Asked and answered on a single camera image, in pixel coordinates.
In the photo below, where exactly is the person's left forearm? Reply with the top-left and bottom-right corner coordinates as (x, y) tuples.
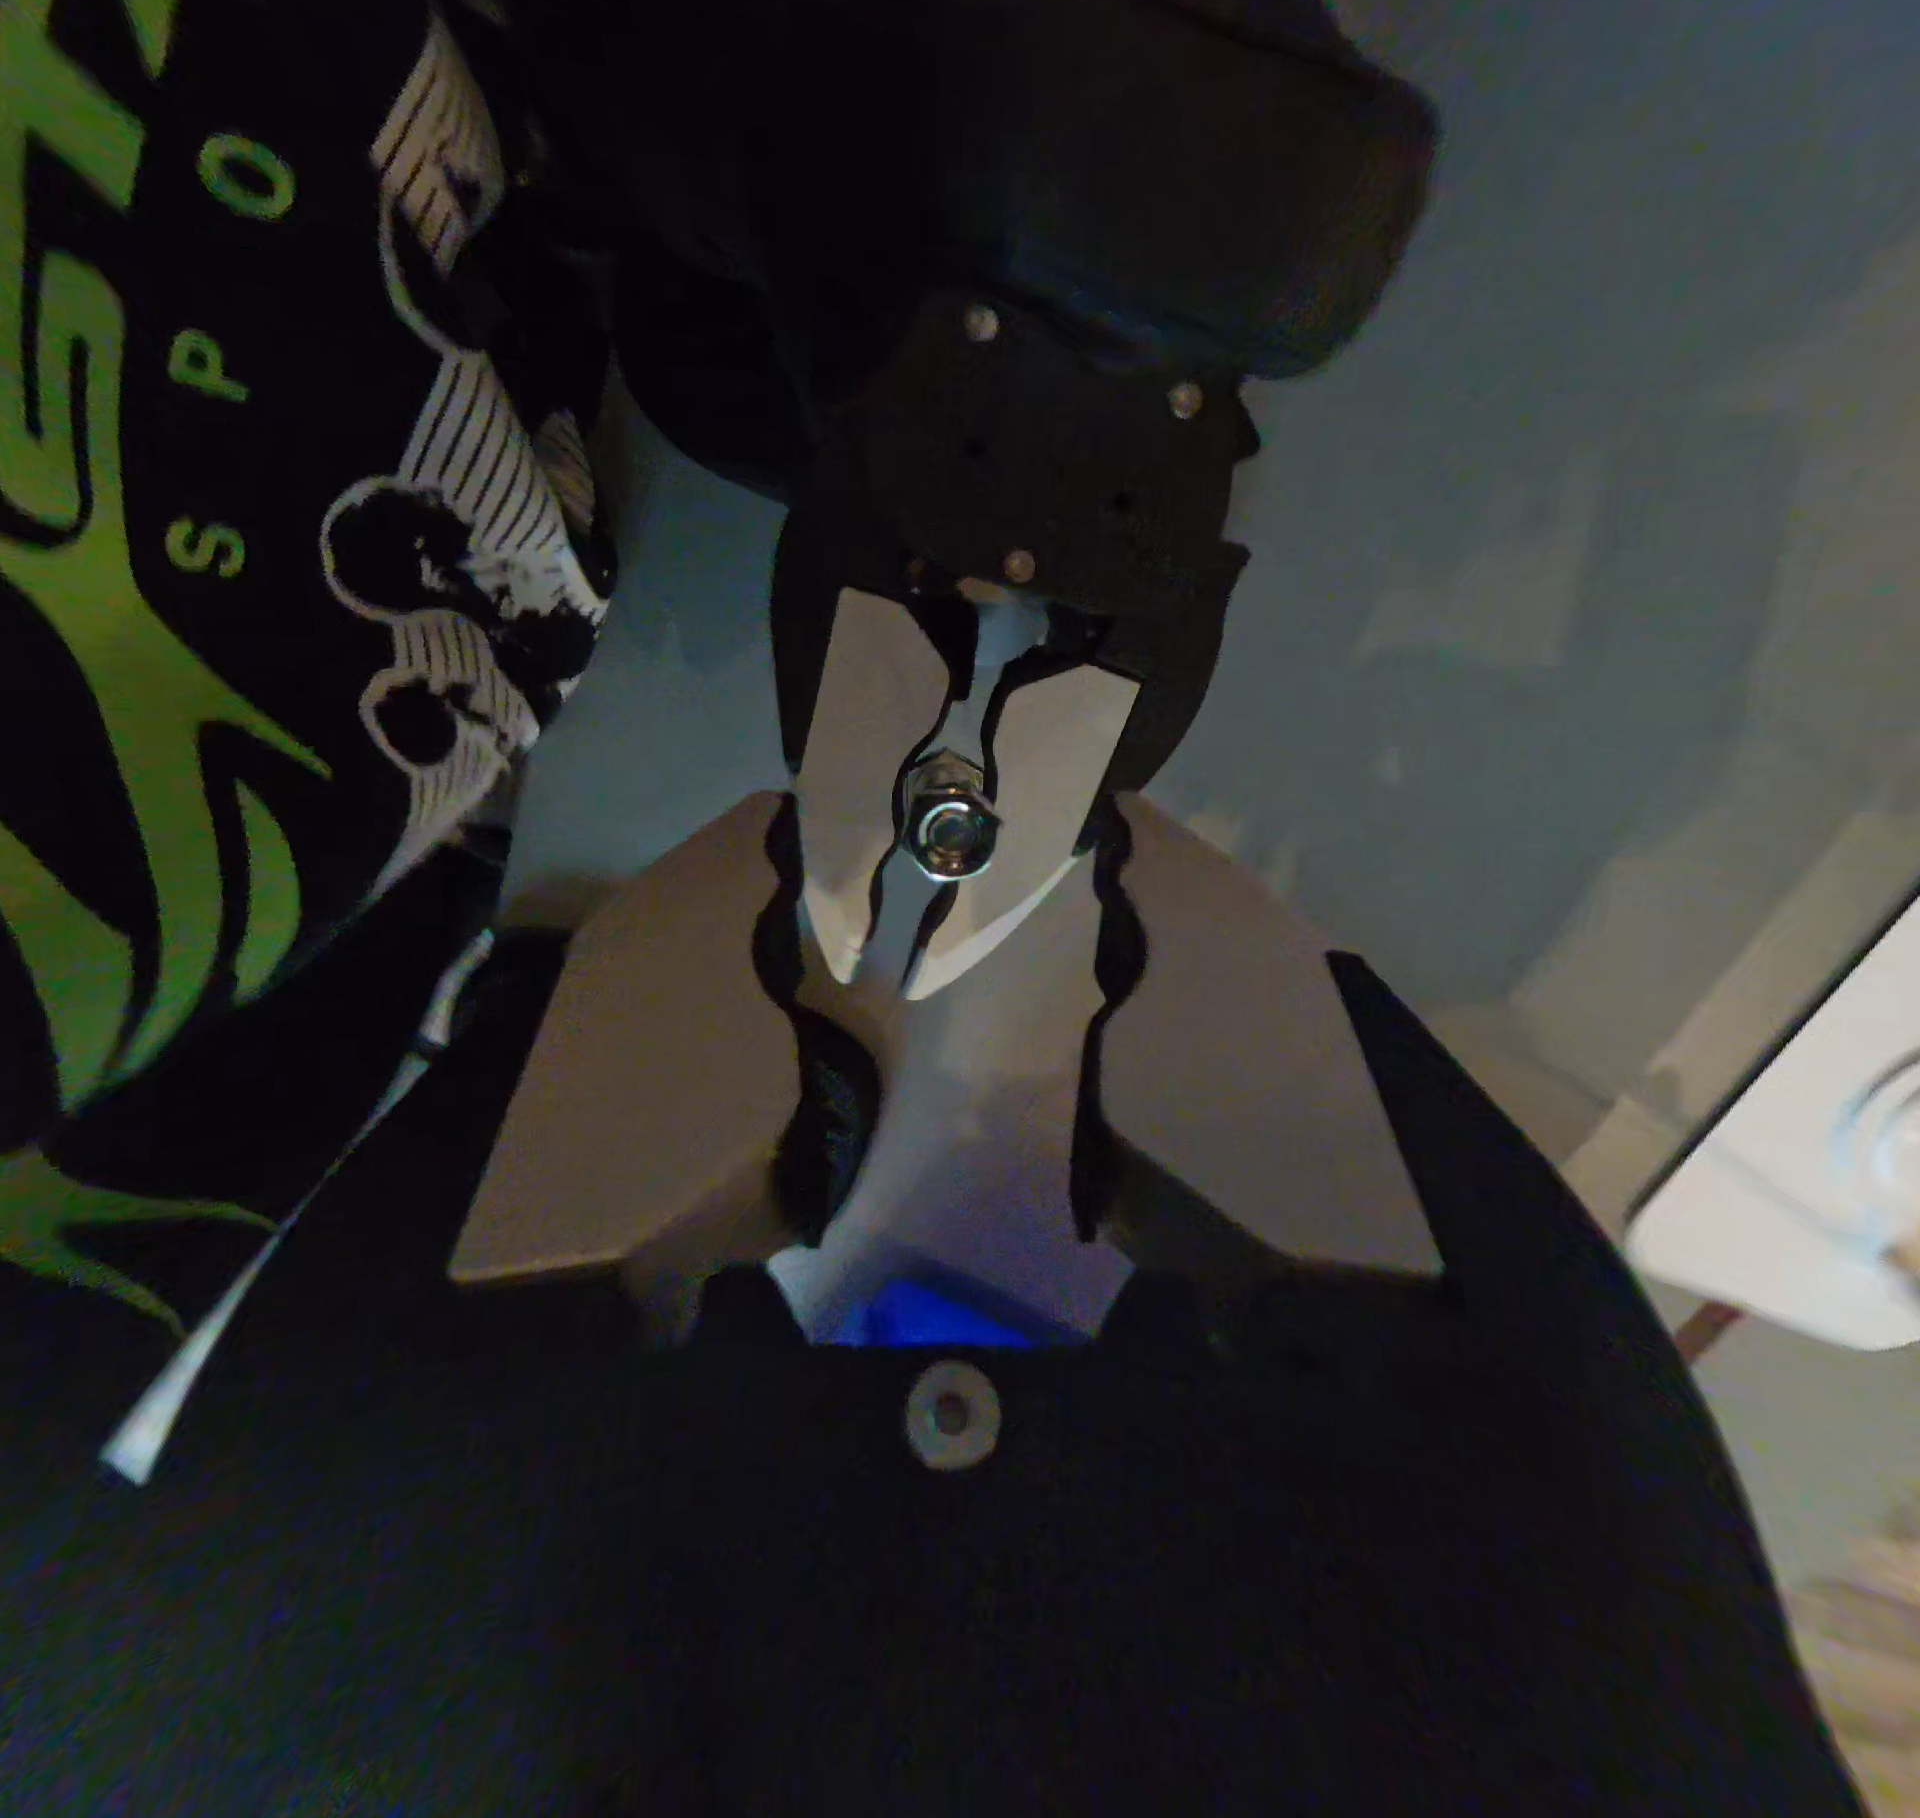
(450, 0), (1022, 500)

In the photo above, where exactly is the blue plastic bin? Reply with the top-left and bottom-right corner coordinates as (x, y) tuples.
(840, 1278), (1084, 1348)

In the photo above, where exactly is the steel hex bolt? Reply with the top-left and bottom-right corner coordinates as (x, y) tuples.
(897, 746), (994, 866)

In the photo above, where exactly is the steel hex nut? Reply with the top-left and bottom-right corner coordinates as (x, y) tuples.
(904, 796), (1005, 883)

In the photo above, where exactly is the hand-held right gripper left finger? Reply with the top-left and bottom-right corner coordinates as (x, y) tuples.
(446, 790), (828, 1347)

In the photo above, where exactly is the person's black printed shirt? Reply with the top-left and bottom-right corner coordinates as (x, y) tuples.
(0, 0), (620, 1489)

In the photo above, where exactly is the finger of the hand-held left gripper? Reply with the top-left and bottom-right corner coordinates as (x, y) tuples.
(897, 663), (1142, 1001)
(792, 585), (978, 981)

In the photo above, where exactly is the white document stand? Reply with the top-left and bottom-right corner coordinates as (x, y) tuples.
(1626, 888), (1920, 1352)

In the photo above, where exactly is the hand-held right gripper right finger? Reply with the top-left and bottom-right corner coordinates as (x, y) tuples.
(1067, 790), (1450, 1279)

